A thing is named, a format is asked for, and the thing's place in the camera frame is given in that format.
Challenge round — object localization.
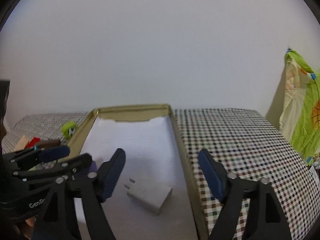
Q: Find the white and tan carton box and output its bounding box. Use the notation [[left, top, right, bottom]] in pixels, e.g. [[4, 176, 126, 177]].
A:
[[13, 135, 29, 152]]

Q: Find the red toy brick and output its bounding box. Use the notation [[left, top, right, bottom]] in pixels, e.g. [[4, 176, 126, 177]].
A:
[[25, 137, 41, 149]]

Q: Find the brown chocolate bar block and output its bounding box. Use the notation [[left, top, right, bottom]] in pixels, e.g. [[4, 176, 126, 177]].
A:
[[34, 139, 61, 150]]

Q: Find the green toy brick with football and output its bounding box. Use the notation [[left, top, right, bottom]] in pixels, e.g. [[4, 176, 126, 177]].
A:
[[61, 121, 77, 140]]

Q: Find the white charger adapter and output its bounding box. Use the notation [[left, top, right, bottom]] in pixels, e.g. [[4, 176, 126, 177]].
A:
[[124, 178, 173, 215]]

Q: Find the person's hand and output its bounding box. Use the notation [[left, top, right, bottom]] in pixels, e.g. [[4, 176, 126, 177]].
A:
[[12, 216, 36, 239]]

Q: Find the white paper liner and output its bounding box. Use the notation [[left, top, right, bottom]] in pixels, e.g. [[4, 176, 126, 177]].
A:
[[81, 117, 197, 239]]

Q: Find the gold metal tin box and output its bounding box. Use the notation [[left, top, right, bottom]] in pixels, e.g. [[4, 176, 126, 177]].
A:
[[68, 104, 208, 239]]

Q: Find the checkered tablecloth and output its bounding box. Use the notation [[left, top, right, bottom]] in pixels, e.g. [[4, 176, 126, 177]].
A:
[[2, 108, 319, 239]]

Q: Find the green patterned plastic bag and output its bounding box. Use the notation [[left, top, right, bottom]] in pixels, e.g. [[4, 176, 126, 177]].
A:
[[279, 48, 319, 165]]

